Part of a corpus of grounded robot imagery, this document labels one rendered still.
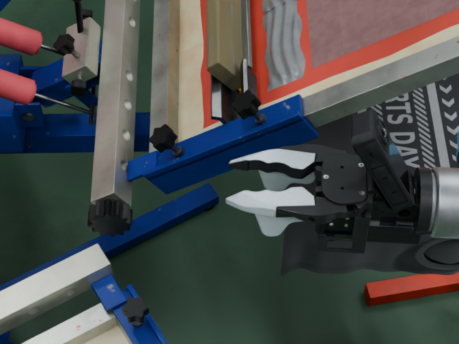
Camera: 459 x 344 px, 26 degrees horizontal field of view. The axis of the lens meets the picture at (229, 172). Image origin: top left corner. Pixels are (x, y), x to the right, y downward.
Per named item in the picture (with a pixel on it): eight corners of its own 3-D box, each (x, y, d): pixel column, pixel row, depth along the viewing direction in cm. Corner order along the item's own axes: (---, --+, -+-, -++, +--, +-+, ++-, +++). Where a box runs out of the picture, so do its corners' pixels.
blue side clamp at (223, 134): (317, 112, 163) (296, 90, 158) (319, 137, 160) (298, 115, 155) (167, 171, 176) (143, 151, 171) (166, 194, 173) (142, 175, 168)
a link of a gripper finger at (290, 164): (228, 194, 110) (309, 211, 109) (228, 158, 106) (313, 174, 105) (235, 175, 112) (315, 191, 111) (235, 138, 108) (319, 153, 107)
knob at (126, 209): (141, 200, 170) (115, 179, 164) (141, 228, 166) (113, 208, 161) (107, 213, 173) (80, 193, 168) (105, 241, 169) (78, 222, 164)
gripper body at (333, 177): (309, 252, 107) (422, 259, 107) (315, 199, 101) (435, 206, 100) (310, 199, 112) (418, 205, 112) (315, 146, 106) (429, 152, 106)
